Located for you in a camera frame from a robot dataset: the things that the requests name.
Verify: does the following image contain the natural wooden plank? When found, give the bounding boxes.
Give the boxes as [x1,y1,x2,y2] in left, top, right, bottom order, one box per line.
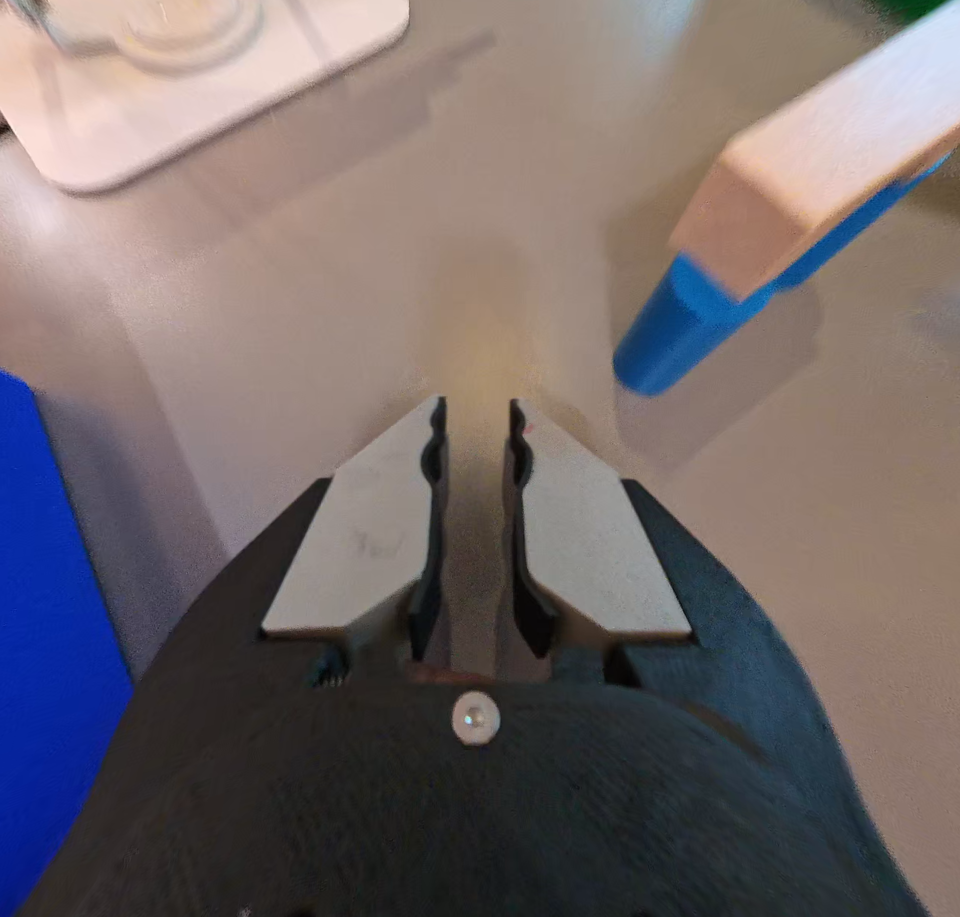
[669,0,960,303]

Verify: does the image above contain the blue plastic bin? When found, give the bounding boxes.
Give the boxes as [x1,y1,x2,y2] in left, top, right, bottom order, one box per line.
[0,369,135,917]

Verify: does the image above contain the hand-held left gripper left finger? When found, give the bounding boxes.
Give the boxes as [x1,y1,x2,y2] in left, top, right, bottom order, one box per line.
[261,396,450,663]

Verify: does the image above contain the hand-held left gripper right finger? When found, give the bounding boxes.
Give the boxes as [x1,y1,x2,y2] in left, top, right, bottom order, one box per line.
[510,399,693,659]

